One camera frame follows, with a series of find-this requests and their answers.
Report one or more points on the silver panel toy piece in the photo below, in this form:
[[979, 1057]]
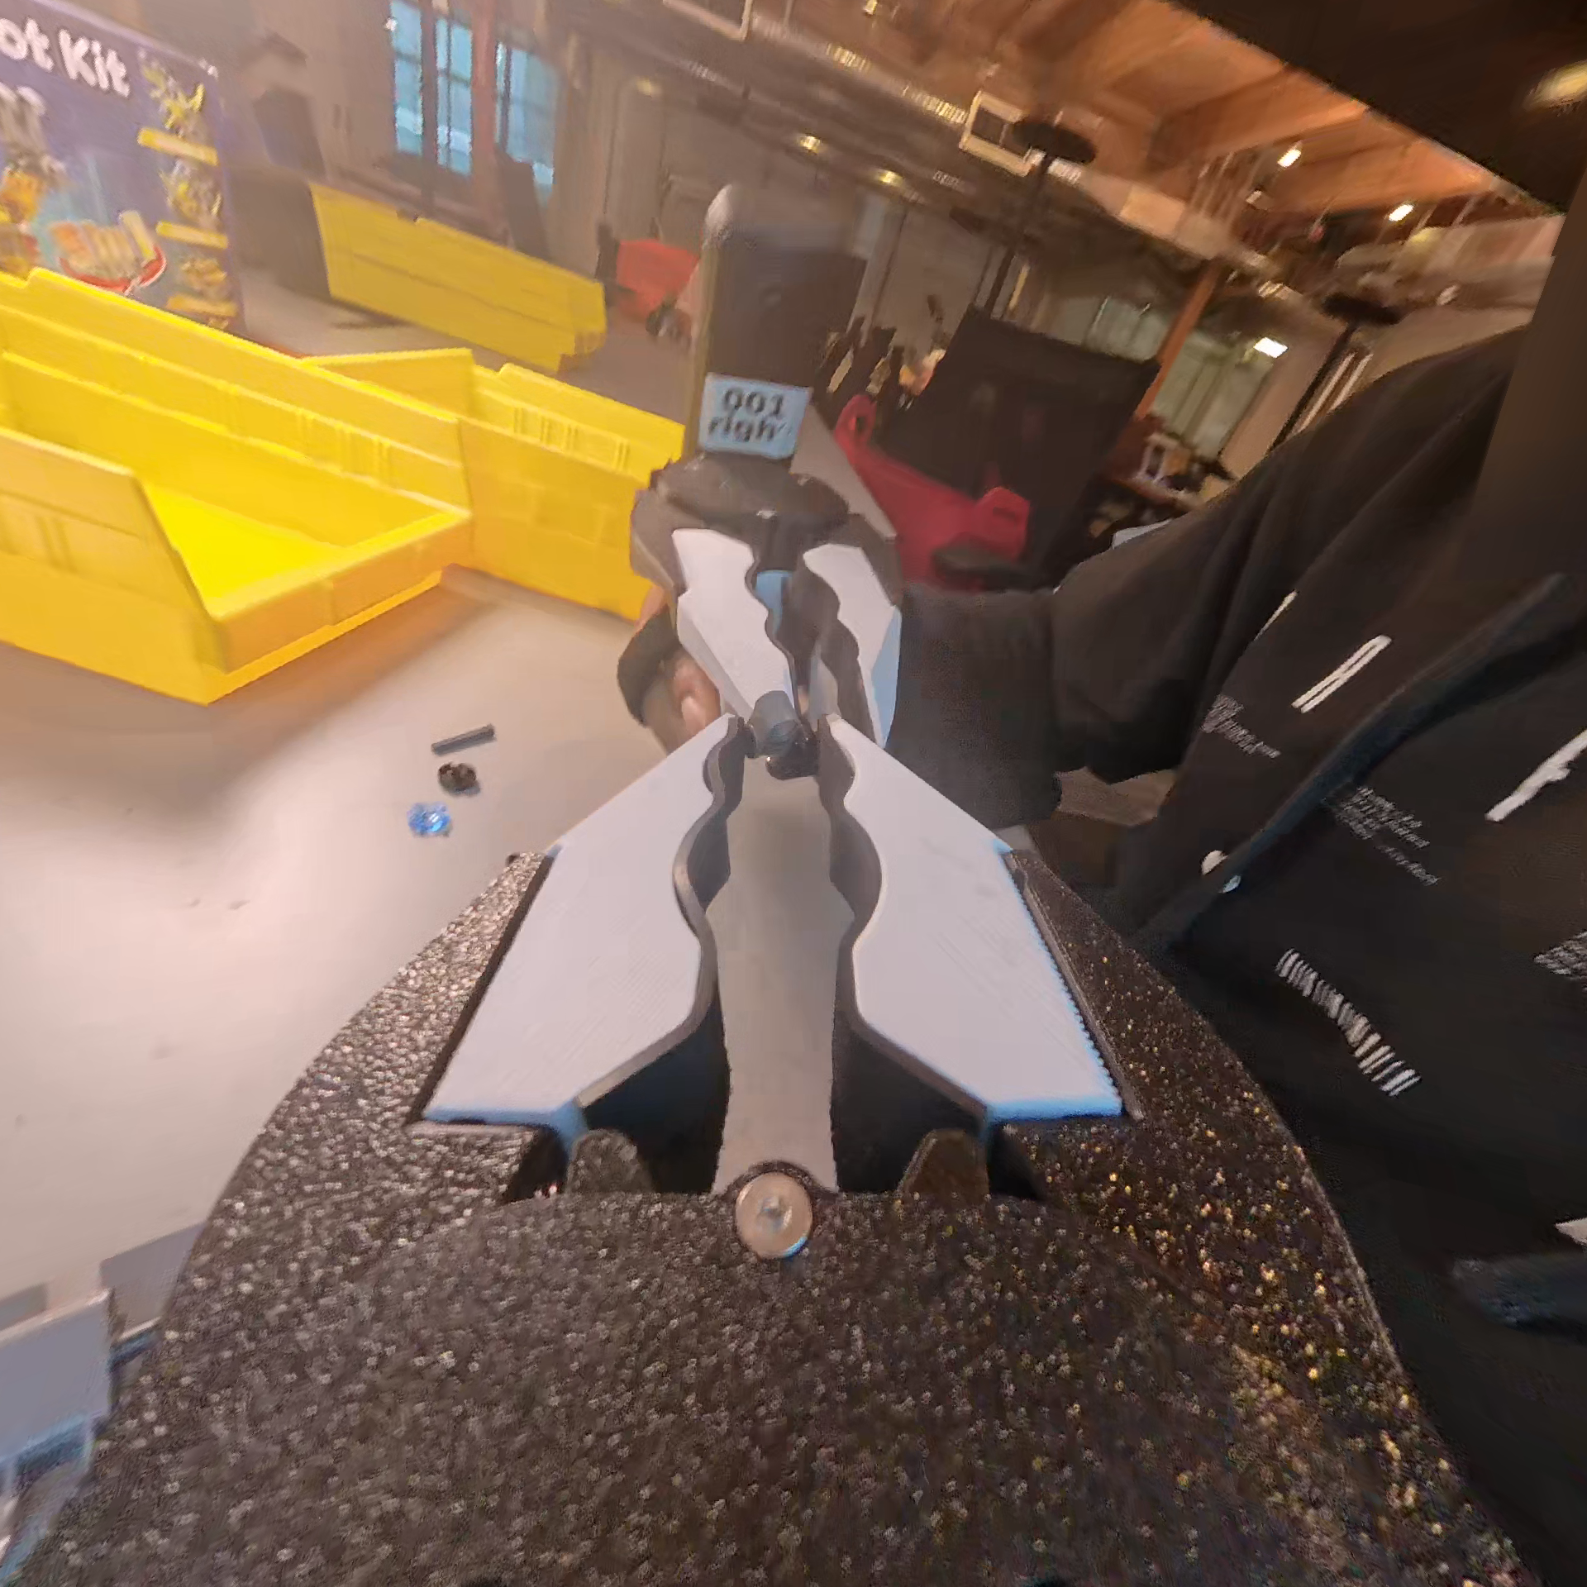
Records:
[[50, 1352]]

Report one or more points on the red wheeled cart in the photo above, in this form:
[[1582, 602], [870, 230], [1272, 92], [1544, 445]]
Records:
[[651, 281]]

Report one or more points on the small black round pulley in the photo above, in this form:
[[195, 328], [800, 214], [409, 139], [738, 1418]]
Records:
[[458, 777]]

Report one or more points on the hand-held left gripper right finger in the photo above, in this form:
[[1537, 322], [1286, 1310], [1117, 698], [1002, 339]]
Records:
[[968, 968]]

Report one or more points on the grey round connector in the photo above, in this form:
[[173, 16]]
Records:
[[774, 713]]

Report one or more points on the black axle rod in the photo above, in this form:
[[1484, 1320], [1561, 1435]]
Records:
[[464, 740]]

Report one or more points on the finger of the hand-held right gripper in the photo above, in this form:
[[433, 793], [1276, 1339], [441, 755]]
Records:
[[719, 607], [868, 632]]

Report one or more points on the wide yellow plastic bin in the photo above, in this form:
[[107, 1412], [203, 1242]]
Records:
[[248, 558]]

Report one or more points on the black office chair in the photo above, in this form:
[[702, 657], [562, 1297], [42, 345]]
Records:
[[1055, 422]]

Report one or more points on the small blue round piece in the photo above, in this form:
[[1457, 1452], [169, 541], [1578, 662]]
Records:
[[432, 821]]

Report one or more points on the black jointed link piece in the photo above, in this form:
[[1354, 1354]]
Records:
[[794, 753]]

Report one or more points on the red plastic case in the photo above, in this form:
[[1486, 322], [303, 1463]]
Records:
[[944, 509]]

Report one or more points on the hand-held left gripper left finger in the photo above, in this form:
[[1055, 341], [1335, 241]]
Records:
[[583, 980]]

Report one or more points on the white-top side table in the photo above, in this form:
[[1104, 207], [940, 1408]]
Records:
[[849, 485]]

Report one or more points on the robot kit box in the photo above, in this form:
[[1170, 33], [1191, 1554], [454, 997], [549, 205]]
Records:
[[112, 162]]

